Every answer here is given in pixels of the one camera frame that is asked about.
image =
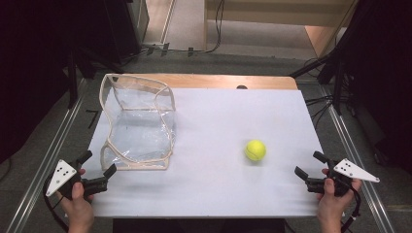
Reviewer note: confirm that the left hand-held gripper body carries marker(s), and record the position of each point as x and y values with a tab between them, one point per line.
62	174

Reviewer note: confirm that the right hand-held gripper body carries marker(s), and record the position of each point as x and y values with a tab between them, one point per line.
351	170

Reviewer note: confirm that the clear plastic bag beige trim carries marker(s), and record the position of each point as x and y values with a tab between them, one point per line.
142	132

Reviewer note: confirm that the yellow tennis ball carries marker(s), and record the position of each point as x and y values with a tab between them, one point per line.
255	150

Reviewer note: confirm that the person's left hand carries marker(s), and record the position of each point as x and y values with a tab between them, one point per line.
77	207

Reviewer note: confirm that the person's right hand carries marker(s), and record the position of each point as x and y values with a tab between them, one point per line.
332	207

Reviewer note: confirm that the black metal stand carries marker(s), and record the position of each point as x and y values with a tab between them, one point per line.
72	81
336	84

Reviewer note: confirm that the white table sheet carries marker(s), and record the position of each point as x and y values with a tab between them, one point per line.
213	181

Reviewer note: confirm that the black curtain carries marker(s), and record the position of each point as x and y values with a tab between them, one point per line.
382	81
29	64

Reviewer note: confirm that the person's dark clothing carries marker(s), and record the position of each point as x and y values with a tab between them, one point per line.
197	226

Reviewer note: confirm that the dark table grommet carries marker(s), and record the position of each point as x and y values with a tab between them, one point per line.
241	87

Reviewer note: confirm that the black cabinet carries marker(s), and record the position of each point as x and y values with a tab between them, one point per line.
129	26

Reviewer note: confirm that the light wooden furniture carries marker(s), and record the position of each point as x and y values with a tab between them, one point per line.
275	9

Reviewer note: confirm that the aluminium floor rail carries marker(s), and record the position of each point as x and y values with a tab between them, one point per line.
42	168
356	155

